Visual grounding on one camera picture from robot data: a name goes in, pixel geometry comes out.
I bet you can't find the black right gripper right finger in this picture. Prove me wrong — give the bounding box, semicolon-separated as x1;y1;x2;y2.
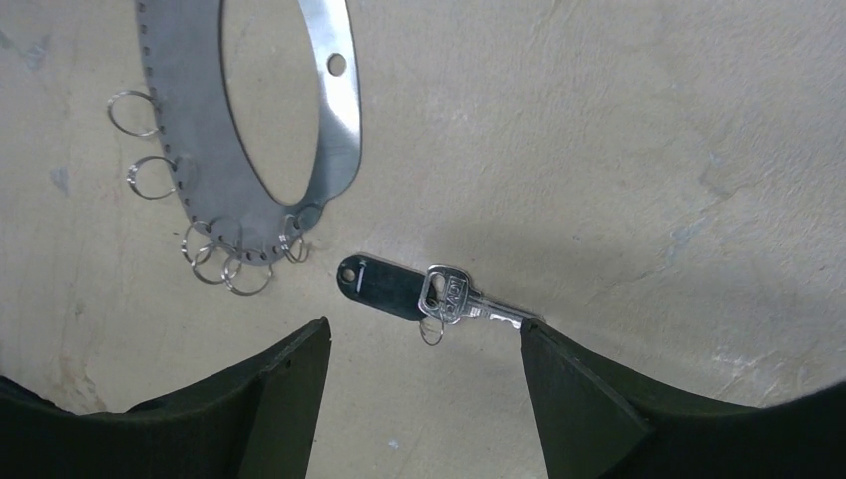
520;319;845;478

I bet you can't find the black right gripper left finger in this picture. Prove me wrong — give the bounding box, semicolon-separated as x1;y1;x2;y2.
1;318;331;478

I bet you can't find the large metal key organizer ring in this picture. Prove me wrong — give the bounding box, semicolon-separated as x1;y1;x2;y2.
106;0;363;297

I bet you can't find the black key tag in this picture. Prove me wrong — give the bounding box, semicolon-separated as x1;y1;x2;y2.
336;254;426;322

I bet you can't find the silver key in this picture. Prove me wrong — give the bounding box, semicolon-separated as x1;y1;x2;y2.
418;264;539;329

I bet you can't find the small split ring on key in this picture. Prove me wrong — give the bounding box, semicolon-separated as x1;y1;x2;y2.
418;316;446;347

